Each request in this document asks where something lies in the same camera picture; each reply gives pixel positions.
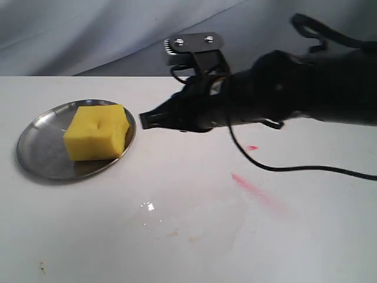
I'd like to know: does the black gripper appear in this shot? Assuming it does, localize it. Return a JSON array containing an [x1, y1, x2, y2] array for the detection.
[[139, 67, 286, 133]]

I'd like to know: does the black cable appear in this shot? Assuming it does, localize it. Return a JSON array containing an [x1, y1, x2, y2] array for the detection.
[[226, 13, 377, 180]]

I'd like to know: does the round steel plate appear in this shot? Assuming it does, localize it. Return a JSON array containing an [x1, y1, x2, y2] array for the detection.
[[16, 98, 137, 182]]

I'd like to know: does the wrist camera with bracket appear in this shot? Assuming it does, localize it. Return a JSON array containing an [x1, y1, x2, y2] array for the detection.
[[164, 32, 230, 84]]

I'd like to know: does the yellow sponge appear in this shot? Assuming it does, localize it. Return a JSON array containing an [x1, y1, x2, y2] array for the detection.
[[64, 104, 130, 162]]

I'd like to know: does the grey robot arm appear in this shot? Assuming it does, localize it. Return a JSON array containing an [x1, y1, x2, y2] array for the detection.
[[140, 51, 376, 133]]

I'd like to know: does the white backdrop cloth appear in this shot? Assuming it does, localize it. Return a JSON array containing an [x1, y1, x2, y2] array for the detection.
[[1, 1, 376, 76]]

